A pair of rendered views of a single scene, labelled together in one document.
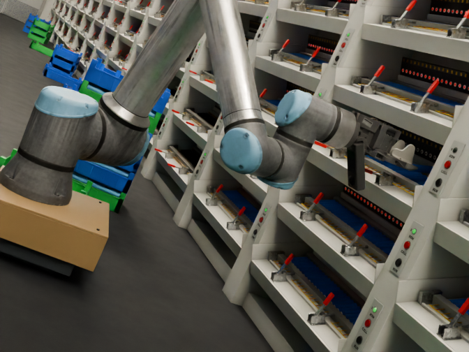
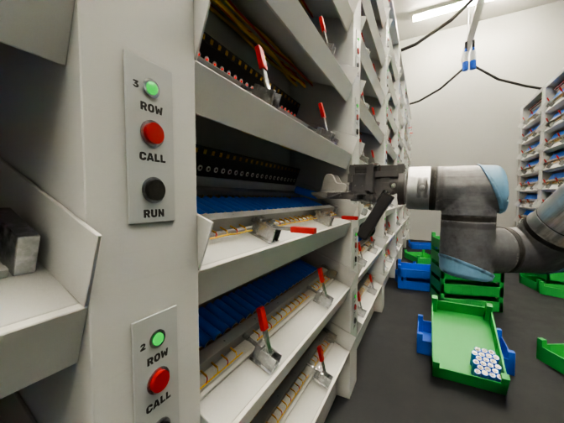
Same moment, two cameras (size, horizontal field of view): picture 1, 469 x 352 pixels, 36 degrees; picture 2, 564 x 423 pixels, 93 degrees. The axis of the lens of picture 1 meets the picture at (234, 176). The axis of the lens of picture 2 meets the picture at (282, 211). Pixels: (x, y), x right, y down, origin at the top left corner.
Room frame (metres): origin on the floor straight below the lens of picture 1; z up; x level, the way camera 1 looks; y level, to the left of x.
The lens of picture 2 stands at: (2.28, 0.09, 0.61)
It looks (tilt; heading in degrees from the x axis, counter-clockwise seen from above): 3 degrees down; 231
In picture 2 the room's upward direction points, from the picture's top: straight up
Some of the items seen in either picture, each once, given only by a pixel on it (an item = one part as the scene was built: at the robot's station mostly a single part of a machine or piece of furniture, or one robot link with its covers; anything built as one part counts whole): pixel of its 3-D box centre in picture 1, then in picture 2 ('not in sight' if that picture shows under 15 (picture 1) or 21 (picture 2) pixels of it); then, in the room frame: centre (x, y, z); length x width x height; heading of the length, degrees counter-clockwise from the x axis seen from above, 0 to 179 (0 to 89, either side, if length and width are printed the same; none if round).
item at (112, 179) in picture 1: (95, 163); not in sight; (2.68, 0.49, 0.12); 0.30 x 0.20 x 0.08; 99
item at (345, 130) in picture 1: (338, 128); (416, 188); (1.70, -0.17, 0.63); 0.10 x 0.05 x 0.09; 22
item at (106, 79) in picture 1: (129, 84); not in sight; (2.68, 0.49, 0.44); 0.30 x 0.20 x 0.08; 99
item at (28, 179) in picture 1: (40, 172); not in sight; (1.85, 0.46, 0.20); 0.19 x 0.19 x 0.10
